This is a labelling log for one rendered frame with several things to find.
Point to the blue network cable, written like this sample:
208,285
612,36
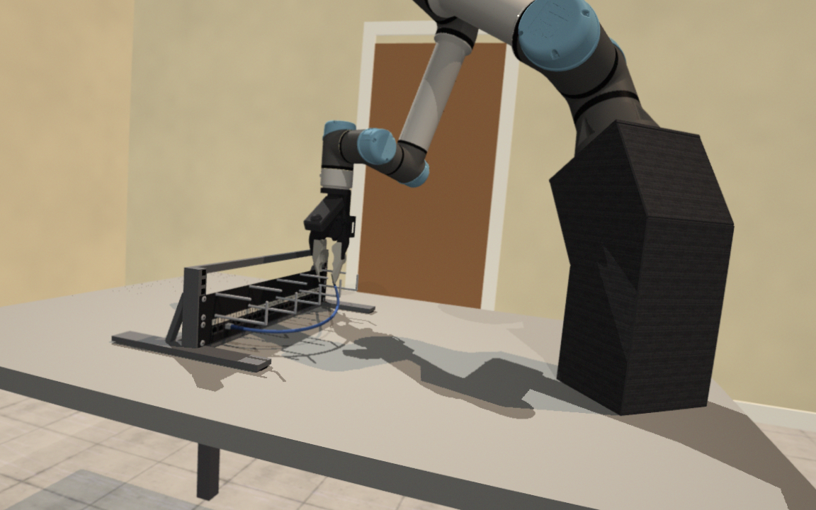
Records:
296,330

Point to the black metal rack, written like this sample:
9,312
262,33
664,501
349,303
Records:
202,316

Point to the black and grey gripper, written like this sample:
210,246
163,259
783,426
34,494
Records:
337,228

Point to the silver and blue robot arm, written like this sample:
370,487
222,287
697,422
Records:
561,39

